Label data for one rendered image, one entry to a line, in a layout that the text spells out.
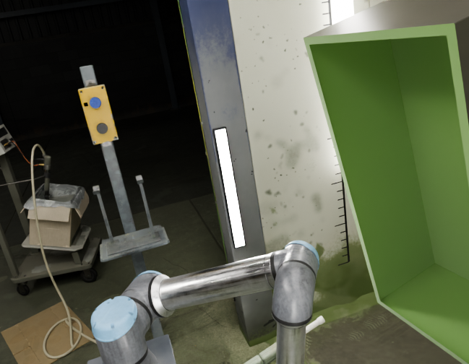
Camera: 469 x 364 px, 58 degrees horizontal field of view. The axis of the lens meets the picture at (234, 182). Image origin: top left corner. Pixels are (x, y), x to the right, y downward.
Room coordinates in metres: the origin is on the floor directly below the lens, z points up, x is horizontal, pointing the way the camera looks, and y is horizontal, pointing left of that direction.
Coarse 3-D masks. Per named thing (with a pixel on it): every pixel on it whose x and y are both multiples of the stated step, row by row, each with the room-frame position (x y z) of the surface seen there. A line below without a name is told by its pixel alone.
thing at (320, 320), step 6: (318, 318) 1.57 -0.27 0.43; (312, 324) 1.55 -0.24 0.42; (318, 324) 1.56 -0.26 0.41; (306, 330) 1.54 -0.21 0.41; (276, 342) 1.51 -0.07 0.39; (270, 348) 1.49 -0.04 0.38; (264, 354) 1.47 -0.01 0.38; (270, 354) 1.46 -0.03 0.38; (252, 360) 1.46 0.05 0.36; (258, 360) 1.45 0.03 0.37; (264, 360) 1.45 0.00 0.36; (270, 360) 1.46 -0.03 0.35
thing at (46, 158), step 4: (44, 156) 3.06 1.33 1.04; (48, 156) 3.07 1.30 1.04; (44, 160) 3.06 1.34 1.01; (48, 160) 3.06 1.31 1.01; (40, 164) 3.07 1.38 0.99; (44, 164) 3.06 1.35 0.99; (48, 164) 3.06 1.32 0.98; (44, 168) 3.05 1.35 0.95; (48, 168) 3.06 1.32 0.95; (48, 172) 3.07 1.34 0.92; (48, 180) 3.06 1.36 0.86; (48, 184) 3.06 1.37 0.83; (48, 188) 3.06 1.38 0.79; (48, 192) 3.07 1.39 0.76; (48, 196) 3.07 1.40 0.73
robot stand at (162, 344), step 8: (168, 336) 1.36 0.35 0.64; (152, 344) 1.32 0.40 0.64; (160, 344) 1.31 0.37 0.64; (168, 344) 1.31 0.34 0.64; (152, 352) 1.28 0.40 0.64; (160, 352) 1.27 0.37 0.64; (168, 352) 1.26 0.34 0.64; (88, 360) 1.29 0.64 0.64; (96, 360) 1.29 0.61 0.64; (160, 360) 1.23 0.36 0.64; (168, 360) 1.22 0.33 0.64
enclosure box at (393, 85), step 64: (448, 0) 1.20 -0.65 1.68; (320, 64) 1.52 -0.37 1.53; (384, 64) 1.62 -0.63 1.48; (448, 64) 1.41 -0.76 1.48; (384, 128) 1.61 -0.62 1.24; (448, 128) 1.46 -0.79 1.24; (384, 192) 1.61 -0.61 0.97; (448, 192) 1.53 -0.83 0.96; (384, 256) 1.60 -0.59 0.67; (448, 256) 1.61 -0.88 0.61; (448, 320) 1.36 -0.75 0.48
